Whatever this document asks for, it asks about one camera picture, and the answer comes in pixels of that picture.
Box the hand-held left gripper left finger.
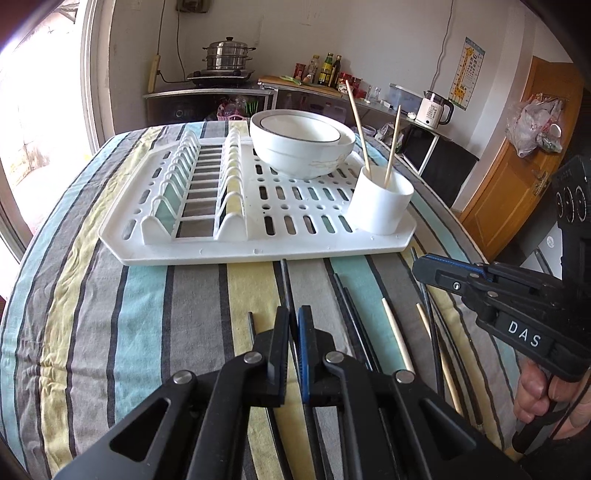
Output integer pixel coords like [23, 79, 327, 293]
[53, 305, 291, 480]

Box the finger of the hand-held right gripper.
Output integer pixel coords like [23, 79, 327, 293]
[412, 253, 491, 297]

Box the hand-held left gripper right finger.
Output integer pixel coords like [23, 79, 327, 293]
[298, 305, 532, 480]

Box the wooden chopstick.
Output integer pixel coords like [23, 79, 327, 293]
[385, 105, 402, 189]
[381, 298, 415, 373]
[346, 79, 373, 179]
[416, 303, 463, 417]

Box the white utensil cup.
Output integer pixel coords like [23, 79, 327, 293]
[347, 165, 415, 235]

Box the white plastic dish rack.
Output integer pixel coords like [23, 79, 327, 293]
[98, 121, 417, 266]

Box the person's right hand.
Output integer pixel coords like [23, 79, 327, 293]
[512, 357, 591, 438]

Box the wooden door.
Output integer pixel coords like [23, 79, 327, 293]
[459, 55, 587, 261]

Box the black panel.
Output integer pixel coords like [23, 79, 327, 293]
[401, 124, 479, 209]

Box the striped tablecloth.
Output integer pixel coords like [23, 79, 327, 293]
[0, 121, 522, 480]

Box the white electric kettle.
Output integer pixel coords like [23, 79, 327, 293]
[416, 90, 455, 129]

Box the hanging plastic bag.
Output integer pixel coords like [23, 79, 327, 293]
[505, 95, 566, 158]

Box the clear plastic container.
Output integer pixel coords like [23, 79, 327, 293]
[387, 84, 424, 114]

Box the large white bowl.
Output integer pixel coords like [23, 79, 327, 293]
[250, 109, 356, 180]

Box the small white bowl black rim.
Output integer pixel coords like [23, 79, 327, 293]
[257, 114, 345, 144]

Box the pink plastic basket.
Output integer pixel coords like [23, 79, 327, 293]
[217, 104, 252, 121]

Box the wooden cutting board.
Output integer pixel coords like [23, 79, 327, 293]
[257, 75, 345, 97]

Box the metal stove cabinet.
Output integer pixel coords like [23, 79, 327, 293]
[143, 87, 278, 127]

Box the black gas stove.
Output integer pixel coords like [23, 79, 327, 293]
[186, 69, 256, 87]

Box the stainless steel steamer pot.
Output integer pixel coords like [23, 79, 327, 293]
[202, 38, 257, 72]

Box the glass sliding door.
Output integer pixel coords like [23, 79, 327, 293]
[0, 0, 114, 261]

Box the giraffe wall poster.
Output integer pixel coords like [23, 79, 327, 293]
[448, 38, 486, 110]

